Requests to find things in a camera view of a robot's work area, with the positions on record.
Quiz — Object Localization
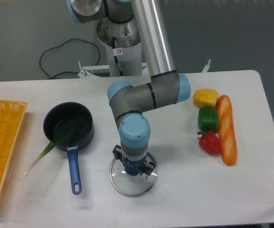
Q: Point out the glass pot lid blue knob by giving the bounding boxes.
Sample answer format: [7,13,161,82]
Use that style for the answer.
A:
[109,153,158,197]

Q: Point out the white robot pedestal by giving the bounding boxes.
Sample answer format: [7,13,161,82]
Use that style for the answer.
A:
[97,18,142,77]

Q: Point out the orange baguette bread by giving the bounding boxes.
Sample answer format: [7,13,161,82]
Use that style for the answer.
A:
[215,95,237,166]

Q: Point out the yellow bell pepper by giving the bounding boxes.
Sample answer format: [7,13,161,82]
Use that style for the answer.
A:
[193,89,219,108]

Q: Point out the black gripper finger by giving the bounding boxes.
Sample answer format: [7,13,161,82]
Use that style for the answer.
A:
[138,161,157,175]
[112,145,124,166]

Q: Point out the green spring onion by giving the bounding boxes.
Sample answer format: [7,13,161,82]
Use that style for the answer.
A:
[23,115,90,177]

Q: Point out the black saucepan blue handle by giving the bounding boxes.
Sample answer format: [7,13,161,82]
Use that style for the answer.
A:
[43,102,94,195]

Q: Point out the red bell pepper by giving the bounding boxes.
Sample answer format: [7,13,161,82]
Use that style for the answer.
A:
[197,131,222,156]

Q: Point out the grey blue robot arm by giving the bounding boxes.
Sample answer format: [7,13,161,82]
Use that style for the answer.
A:
[67,0,191,176]

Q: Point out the green bell pepper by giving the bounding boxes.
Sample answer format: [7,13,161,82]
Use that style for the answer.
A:
[198,106,219,133]

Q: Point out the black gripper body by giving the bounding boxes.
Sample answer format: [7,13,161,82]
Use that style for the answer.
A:
[122,155,147,168]

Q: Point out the white metal base frame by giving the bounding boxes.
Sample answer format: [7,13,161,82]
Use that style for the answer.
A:
[77,59,211,79]

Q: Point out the black cable on floor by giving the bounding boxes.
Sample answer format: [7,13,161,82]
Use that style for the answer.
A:
[39,38,101,80]

